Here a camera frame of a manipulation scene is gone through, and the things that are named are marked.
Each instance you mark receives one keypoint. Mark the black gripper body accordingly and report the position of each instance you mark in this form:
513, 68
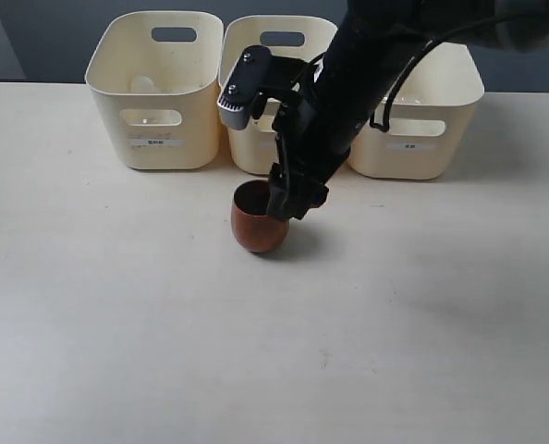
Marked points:
370, 49

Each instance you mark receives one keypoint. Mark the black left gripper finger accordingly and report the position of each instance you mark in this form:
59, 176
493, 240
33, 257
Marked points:
278, 192

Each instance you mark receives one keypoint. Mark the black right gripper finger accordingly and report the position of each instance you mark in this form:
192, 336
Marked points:
303, 193

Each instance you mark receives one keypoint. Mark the brown wooden cup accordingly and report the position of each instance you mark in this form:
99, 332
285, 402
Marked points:
252, 228

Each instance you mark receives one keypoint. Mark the clear plastic bottle white cap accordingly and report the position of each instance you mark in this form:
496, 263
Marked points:
145, 85

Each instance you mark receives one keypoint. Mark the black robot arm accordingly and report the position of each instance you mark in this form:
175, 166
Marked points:
519, 26

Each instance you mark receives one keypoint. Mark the middle cream plastic bin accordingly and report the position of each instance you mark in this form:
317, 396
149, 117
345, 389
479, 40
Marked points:
253, 149

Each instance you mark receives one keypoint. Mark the cream plastic bin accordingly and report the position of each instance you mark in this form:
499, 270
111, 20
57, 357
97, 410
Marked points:
253, 149
427, 122
181, 52

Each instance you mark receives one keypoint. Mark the right cream plastic bin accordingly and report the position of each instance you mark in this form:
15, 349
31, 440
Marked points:
427, 122

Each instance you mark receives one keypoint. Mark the left cream plastic bin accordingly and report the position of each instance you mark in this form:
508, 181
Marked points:
181, 52

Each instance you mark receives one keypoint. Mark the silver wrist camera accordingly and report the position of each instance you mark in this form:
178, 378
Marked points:
242, 87

